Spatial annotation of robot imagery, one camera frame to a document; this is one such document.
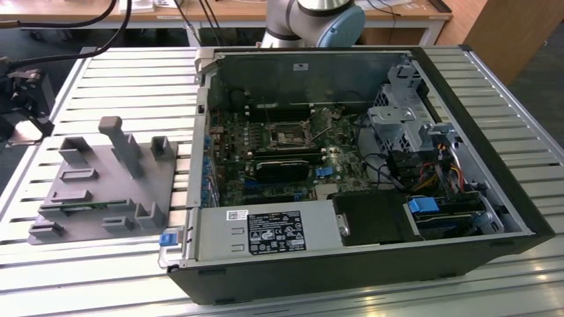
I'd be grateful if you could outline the black RAM slot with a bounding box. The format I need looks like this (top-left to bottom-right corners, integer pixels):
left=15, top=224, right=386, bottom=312
left=249, top=112, right=311, bottom=123
left=254, top=155, right=323, bottom=163
left=249, top=104, right=311, bottom=114
left=253, top=149, right=322, bottom=157

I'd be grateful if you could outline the CPU socket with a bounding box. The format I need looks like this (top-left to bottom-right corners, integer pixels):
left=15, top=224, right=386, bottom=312
left=266, top=122, right=317, bottom=149

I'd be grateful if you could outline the grey parts rack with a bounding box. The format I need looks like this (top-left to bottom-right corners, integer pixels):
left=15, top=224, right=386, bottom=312
left=26, top=115, right=181, bottom=247

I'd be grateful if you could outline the green RAM stick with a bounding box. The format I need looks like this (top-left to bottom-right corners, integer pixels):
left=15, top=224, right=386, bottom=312
left=61, top=201, right=130, bottom=212

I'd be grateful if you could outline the white box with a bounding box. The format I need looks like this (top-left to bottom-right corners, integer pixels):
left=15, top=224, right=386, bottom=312
left=119, top=0, right=157, bottom=14

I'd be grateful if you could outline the wooden desk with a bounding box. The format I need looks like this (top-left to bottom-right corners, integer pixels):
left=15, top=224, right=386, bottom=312
left=22, top=0, right=455, bottom=48

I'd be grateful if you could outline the silver power supply with label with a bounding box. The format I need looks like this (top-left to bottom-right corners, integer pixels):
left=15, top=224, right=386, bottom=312
left=189, top=200, right=346, bottom=262

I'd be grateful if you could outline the black graphics card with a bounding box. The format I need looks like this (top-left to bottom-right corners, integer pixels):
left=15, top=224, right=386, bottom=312
left=254, top=159, right=311, bottom=184

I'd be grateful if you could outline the metal socket cover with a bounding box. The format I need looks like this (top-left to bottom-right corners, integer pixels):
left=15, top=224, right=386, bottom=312
left=306, top=106, right=341, bottom=141

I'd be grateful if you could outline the silver chipset heatsink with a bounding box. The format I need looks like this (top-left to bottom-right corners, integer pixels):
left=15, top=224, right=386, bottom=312
left=314, top=184, right=339, bottom=199

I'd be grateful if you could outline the green motherboard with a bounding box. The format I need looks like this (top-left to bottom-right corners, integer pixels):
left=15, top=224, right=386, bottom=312
left=205, top=104, right=377, bottom=207

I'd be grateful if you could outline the metal drive cage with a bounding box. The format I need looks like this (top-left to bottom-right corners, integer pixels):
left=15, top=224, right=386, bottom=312
left=367, top=64, right=458, bottom=158

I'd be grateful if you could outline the black PC case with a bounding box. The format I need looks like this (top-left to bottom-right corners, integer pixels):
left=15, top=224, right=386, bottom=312
left=166, top=46, right=558, bottom=306

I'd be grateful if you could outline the black plastic shroud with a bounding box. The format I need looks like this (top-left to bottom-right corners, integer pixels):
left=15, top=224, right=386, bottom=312
left=330, top=190, right=426, bottom=248

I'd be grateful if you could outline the blue disk carrier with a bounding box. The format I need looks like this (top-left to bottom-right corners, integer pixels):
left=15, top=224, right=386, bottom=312
left=407, top=195, right=442, bottom=216

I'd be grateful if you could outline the wooden cabinet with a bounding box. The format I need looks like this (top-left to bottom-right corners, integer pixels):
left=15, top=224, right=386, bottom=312
left=462, top=0, right=564, bottom=87

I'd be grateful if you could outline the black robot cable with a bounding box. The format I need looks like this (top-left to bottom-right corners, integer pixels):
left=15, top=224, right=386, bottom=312
left=9, top=0, right=134, bottom=69
left=0, top=0, right=121, bottom=29

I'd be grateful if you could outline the yellow and red wire bundle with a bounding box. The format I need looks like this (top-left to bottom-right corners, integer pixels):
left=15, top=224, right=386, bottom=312
left=418, top=160, right=467, bottom=193

